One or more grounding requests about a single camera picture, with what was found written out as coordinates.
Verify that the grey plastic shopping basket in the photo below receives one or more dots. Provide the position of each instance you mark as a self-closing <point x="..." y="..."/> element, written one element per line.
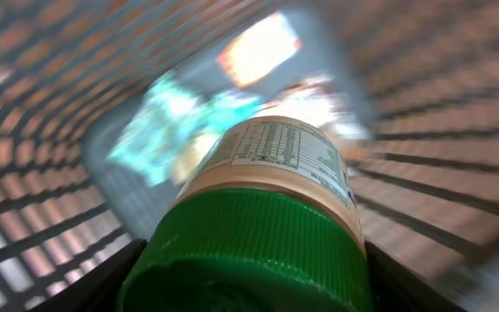
<point x="423" y="76"/>

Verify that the teal wet wipes pack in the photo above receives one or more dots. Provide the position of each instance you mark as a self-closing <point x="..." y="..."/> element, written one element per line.
<point x="170" y="117"/>

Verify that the orange Kleenex tissue pack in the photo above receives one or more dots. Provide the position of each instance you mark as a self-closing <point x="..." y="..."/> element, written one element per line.
<point x="259" y="50"/>

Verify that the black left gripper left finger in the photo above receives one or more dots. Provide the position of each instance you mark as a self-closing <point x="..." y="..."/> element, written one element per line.
<point x="98" y="290"/>

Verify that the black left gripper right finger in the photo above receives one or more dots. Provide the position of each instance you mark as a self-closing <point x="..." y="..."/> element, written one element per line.
<point x="397" y="289"/>

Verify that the green lid jar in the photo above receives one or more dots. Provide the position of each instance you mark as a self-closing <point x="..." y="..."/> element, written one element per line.
<point x="268" y="222"/>

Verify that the beige PanTree snack bag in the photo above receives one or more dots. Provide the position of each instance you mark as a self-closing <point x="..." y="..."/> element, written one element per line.
<point x="314" y="100"/>

